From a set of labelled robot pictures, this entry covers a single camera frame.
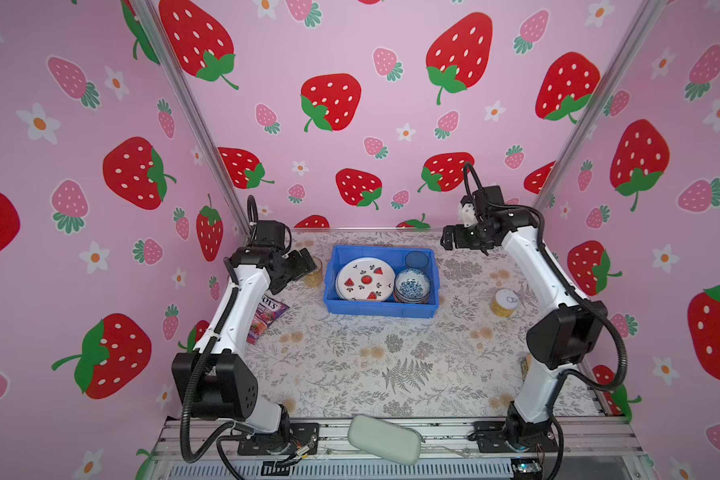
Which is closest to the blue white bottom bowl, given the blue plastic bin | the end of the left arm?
the blue plastic bin

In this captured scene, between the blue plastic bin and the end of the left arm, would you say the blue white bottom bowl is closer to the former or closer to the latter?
the blue plastic bin

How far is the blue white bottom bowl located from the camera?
0.93m
